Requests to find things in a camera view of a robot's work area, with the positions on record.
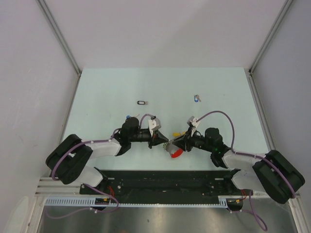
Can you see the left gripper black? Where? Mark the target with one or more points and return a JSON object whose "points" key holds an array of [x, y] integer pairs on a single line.
{"points": [[157, 138]]}

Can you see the blue tag key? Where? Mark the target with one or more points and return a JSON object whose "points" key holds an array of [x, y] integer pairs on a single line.
{"points": [[128, 116], [197, 98]]}

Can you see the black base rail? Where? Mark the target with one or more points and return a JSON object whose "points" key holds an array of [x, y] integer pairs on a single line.
{"points": [[166, 187]]}

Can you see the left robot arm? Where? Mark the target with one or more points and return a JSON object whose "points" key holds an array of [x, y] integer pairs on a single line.
{"points": [[68, 162]]}

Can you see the metal keyring holder red handle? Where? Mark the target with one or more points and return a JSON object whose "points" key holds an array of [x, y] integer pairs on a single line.
{"points": [[173, 150]]}

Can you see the black key tag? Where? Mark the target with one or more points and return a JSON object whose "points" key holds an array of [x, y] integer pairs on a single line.
{"points": [[141, 102]]}

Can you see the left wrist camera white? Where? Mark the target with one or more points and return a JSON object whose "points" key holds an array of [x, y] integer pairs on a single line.
{"points": [[154, 124]]}

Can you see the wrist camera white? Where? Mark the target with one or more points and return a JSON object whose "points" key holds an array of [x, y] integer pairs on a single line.
{"points": [[154, 124], [193, 124]]}

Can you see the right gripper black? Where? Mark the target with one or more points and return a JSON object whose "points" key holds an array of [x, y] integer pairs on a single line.
{"points": [[185, 141]]}

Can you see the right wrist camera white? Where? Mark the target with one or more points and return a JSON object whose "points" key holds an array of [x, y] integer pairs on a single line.
{"points": [[193, 124]]}

